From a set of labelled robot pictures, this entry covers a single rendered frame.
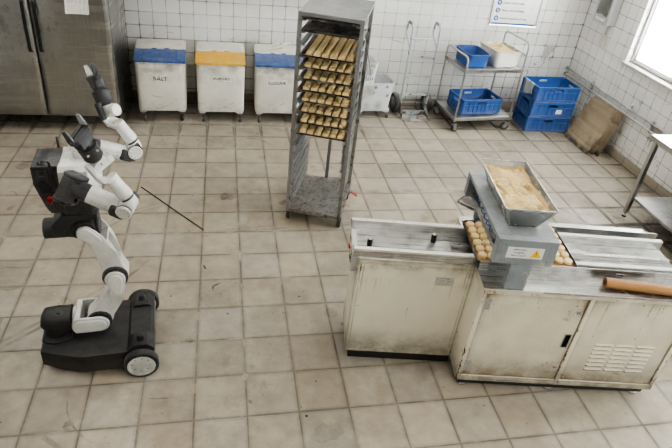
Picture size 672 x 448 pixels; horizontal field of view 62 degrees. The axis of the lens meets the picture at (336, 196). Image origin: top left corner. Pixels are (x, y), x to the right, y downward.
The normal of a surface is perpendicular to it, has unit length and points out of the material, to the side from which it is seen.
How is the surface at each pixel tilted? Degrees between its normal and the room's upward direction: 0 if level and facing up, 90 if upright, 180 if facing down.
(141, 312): 0
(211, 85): 91
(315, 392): 0
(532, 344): 90
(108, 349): 0
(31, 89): 91
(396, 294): 90
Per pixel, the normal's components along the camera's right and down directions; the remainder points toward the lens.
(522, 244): 0.02, 0.53
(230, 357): 0.10, -0.84
